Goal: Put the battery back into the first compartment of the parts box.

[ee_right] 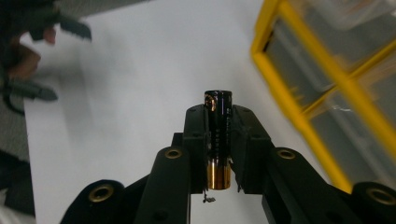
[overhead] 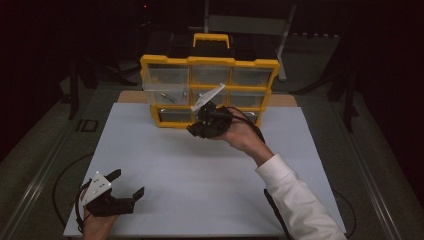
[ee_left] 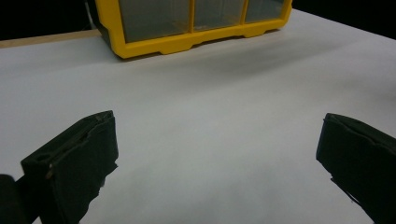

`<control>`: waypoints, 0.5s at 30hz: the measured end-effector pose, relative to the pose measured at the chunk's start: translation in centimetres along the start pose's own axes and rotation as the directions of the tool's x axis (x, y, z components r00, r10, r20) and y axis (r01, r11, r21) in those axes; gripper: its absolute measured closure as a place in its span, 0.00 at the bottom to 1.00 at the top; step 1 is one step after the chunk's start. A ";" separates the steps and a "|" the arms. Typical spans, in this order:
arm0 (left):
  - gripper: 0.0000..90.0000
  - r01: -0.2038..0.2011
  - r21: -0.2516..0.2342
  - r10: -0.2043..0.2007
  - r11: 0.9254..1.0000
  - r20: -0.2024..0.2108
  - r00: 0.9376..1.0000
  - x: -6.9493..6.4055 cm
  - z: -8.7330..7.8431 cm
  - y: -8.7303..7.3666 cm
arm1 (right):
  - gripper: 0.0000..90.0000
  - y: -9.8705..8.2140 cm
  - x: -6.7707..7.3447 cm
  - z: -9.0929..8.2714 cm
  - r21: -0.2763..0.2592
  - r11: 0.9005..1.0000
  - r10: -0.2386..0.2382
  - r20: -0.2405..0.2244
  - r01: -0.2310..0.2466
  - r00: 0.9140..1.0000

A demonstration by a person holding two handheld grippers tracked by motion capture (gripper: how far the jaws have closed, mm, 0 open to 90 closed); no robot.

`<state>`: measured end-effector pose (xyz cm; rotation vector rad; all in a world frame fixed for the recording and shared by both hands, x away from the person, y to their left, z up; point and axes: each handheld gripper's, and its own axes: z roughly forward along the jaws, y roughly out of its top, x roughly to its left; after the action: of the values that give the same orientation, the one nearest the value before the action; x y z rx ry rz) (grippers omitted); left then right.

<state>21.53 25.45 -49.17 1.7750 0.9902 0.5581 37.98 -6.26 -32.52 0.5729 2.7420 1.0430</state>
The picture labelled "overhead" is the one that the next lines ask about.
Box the black tripod stand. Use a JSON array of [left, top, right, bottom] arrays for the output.
[[67, 49, 143, 121], [289, 49, 360, 134]]

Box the black floor bracket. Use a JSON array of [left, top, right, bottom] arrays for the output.
[[75, 118, 100, 133]]

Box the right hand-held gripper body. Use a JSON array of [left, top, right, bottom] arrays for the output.
[[186, 83, 233, 140]]

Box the person's left hand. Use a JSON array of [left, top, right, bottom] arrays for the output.
[[81, 208, 120, 240]]

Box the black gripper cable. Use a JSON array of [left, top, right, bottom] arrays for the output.
[[52, 152, 96, 234], [218, 105, 357, 240]]

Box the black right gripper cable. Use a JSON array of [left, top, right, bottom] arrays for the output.
[[218, 105, 357, 240]]

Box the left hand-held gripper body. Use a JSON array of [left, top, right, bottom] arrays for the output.
[[80, 170, 136, 218]]

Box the yellow black drawer organizer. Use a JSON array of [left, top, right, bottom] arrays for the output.
[[139, 32, 281, 131]]

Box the grey metal stand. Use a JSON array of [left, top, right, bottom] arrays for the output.
[[188, 0, 298, 83]]

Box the grey metal floor rail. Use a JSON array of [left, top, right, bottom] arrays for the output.
[[0, 89, 98, 240], [328, 96, 404, 240]]

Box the grid of clear drawers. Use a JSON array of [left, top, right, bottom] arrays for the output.
[[146, 63, 274, 125]]

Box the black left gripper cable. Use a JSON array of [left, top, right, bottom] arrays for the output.
[[52, 152, 96, 234]]

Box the person's right hand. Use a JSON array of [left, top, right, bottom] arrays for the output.
[[216, 108, 275, 166]]

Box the clear plastic drawer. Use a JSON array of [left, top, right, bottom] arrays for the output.
[[143, 83, 192, 106]]

